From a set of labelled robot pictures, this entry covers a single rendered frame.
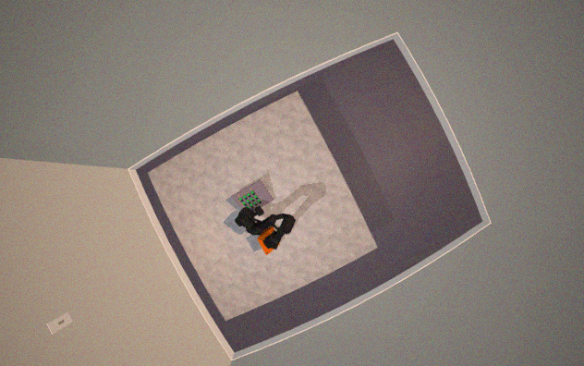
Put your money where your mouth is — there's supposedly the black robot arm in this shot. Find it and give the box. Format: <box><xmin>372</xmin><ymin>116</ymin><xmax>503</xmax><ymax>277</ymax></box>
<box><xmin>236</xmin><ymin>207</ymin><xmax>296</xmax><ymax>250</ymax></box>

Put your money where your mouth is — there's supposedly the pinkish-mauve switch panel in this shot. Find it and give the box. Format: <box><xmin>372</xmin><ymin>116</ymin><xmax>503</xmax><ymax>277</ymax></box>
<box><xmin>231</xmin><ymin>180</ymin><xmax>274</xmax><ymax>212</ymax></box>

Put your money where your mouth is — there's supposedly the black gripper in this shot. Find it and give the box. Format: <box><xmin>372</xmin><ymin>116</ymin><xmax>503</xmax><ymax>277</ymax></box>
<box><xmin>235</xmin><ymin>206</ymin><xmax>264</xmax><ymax>226</ymax></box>

